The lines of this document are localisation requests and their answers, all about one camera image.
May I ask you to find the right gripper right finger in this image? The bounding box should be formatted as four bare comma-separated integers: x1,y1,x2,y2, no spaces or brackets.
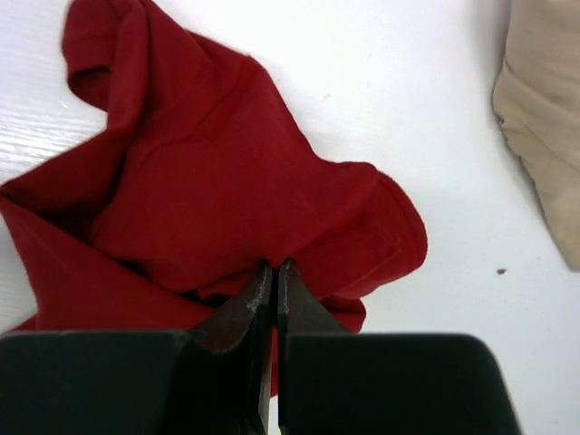
277,258,349,335

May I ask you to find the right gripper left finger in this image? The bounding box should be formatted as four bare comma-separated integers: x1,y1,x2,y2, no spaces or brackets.
188,261,273,353

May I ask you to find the red t shirt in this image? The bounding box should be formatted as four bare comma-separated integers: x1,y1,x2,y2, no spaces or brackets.
1,1,428,331

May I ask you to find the beige t shirt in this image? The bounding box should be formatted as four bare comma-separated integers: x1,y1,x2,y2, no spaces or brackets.
492,1,579,271

